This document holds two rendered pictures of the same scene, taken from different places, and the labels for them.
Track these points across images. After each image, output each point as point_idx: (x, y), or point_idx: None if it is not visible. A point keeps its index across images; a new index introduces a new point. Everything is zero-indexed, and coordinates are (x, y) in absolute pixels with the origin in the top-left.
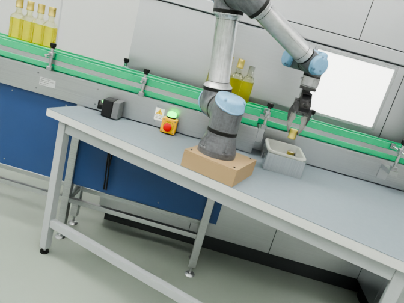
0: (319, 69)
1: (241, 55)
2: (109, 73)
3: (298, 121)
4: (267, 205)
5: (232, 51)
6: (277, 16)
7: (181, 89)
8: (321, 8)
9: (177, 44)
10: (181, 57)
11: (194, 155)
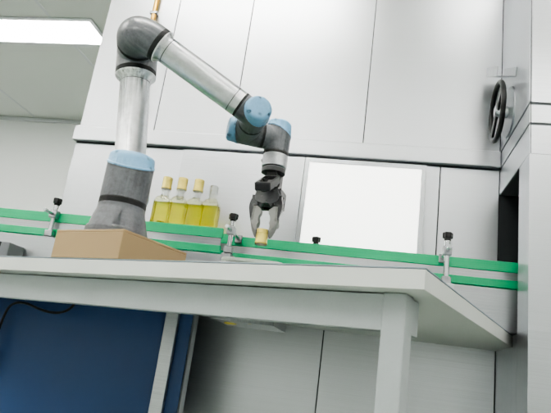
0: (257, 111)
1: (207, 187)
2: (8, 215)
3: (289, 246)
4: (167, 265)
5: (142, 115)
6: (183, 50)
7: None
8: (304, 116)
9: None
10: None
11: (69, 233)
